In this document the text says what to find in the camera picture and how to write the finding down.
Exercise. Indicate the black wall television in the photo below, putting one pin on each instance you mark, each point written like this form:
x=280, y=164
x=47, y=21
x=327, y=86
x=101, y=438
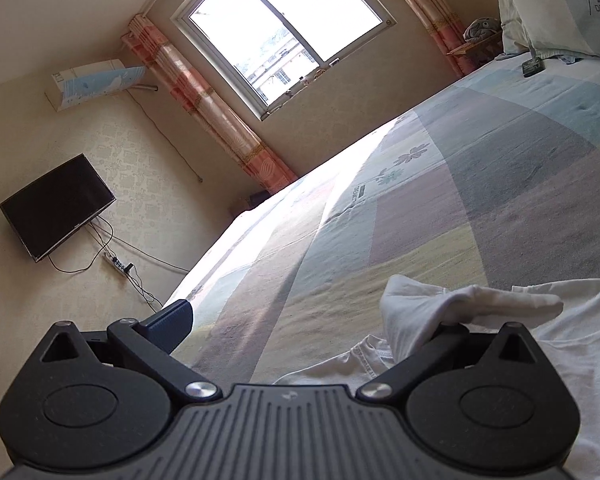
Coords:
x=55, y=205

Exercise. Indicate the pink checked curtain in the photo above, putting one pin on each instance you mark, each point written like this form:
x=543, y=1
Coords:
x=215, y=110
x=425, y=10

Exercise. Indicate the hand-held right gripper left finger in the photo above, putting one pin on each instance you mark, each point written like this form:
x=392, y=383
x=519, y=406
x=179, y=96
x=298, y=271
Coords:
x=172, y=320

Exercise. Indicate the white printed long-sleeve shirt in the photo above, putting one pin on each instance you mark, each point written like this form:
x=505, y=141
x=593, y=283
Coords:
x=580, y=340

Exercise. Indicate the white wall air conditioner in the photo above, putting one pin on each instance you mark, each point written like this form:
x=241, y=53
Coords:
x=95, y=82

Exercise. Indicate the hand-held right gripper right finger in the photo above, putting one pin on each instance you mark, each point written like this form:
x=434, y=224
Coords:
x=430, y=352

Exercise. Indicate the small dark remote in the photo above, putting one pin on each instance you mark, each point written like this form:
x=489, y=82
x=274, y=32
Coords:
x=533, y=66

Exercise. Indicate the window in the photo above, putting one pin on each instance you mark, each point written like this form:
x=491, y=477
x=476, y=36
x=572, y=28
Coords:
x=280, y=35

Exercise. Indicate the small pastel pillow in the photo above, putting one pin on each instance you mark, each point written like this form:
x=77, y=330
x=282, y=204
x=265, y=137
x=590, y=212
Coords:
x=511, y=25

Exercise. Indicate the large printed pastel pillow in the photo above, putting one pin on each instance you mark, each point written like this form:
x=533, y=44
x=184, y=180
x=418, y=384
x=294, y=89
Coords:
x=565, y=5

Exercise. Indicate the wooden nightstand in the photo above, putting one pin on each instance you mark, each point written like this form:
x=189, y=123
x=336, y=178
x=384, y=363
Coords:
x=475, y=52

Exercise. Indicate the grey stuffed toy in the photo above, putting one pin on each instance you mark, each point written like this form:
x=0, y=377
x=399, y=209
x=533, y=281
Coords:
x=481, y=27

